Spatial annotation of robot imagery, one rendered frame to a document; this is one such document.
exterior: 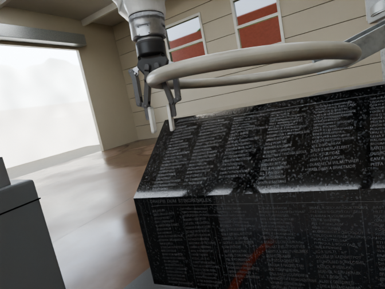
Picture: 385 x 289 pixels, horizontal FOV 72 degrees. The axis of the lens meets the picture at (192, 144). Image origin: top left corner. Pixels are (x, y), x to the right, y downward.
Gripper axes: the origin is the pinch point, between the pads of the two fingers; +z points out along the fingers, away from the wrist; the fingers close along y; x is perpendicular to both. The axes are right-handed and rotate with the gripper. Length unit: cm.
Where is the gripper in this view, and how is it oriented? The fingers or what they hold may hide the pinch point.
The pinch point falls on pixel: (161, 119)
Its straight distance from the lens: 71.9
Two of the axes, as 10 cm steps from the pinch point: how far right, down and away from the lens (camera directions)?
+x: 1.4, -1.6, 9.8
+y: 9.8, -1.1, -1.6
